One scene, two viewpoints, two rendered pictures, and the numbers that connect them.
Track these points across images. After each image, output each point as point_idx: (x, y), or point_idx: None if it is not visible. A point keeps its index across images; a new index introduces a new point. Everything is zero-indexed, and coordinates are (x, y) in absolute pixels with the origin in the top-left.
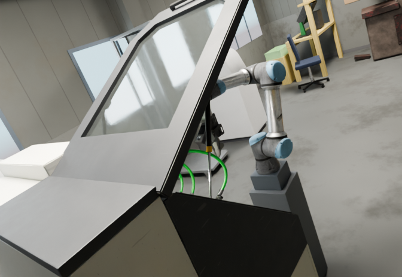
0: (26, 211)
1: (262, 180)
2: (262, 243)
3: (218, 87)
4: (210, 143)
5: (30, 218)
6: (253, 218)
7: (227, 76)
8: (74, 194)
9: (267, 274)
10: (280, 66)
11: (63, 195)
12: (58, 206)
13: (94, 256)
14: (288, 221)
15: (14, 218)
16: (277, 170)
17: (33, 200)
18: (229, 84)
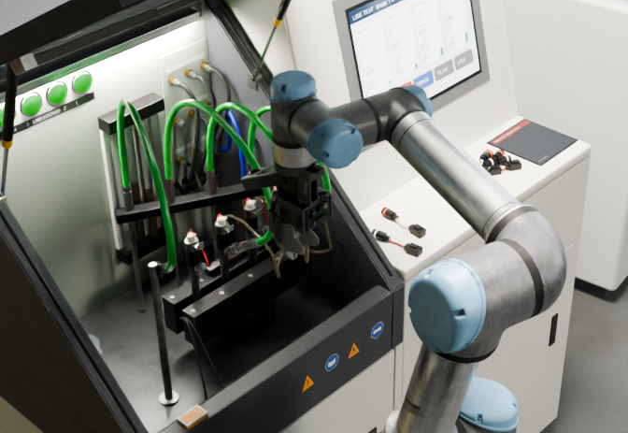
0: None
1: None
2: (43, 352)
3: (306, 138)
4: (3, 136)
5: None
6: (35, 306)
7: (455, 165)
8: (32, 11)
9: (40, 386)
10: (443, 309)
11: (50, 1)
12: (11, 5)
13: None
14: (112, 426)
15: None
16: None
17: None
18: (435, 187)
